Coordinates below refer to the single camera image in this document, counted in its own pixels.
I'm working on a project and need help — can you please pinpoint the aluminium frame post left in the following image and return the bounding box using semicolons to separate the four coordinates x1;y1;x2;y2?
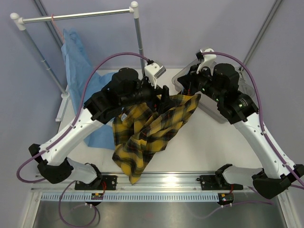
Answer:
32;0;63;51

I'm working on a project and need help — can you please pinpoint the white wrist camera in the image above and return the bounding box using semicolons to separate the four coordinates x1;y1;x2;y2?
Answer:
144;62;166;89
196;48;217;74

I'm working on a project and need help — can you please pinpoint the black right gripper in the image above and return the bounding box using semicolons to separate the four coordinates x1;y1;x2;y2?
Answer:
179;63;223;103

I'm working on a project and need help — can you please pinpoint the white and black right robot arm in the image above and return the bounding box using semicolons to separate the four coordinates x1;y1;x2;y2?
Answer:
177;63;304;199

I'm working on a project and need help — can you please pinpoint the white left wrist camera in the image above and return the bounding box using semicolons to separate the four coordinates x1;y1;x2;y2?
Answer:
144;62;166;89

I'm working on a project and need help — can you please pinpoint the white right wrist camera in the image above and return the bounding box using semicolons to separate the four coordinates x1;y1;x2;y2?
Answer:
196;48;217;74

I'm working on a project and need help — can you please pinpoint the aluminium frame post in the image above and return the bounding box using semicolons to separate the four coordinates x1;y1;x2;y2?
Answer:
32;0;63;51
243;0;284;66

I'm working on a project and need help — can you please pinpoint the perforated white cable duct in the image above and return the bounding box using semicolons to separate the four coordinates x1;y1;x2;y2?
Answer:
41;192;219;202

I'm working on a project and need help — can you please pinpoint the light blue shirt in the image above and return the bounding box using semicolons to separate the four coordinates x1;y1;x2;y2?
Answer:
61;29;115;150

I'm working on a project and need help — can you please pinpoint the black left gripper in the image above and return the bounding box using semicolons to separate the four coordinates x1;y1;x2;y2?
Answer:
120;76;176;114

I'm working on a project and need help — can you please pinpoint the aluminium mounting rail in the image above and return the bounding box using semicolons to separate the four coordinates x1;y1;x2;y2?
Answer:
30;171;268;193

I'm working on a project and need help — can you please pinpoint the yellow plaid shirt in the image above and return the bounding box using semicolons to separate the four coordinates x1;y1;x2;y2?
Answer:
112;94;201;184

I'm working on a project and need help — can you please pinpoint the pink wire hanger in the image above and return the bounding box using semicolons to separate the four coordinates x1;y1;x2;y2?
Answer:
51;14;65;44

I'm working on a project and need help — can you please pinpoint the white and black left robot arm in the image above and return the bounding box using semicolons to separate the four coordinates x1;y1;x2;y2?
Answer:
29;63;169;190

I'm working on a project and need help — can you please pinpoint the white and metal clothes rack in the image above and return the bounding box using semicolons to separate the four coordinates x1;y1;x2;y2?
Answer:
10;0;143;122

